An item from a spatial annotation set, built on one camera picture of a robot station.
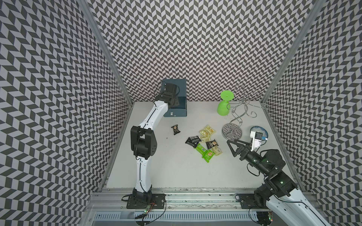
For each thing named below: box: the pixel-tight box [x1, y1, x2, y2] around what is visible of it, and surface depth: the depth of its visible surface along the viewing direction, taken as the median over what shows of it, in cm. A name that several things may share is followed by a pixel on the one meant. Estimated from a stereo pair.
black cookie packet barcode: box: [184, 135, 202, 148], surface depth 95 cm
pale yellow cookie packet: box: [211, 145, 223, 157], surface depth 92 cm
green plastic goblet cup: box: [216, 89, 235, 117], surface depth 80 cm
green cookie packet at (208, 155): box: [201, 149, 215, 163], surface depth 91 cm
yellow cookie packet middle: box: [198, 129, 211, 143], surface depth 98 cm
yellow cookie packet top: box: [204, 124, 216, 136], surface depth 103 cm
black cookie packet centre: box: [205, 138, 219, 150], surface depth 95 cm
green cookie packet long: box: [193, 143, 208, 158], surface depth 93 cm
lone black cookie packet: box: [170, 124, 181, 136], surface depth 103 cm
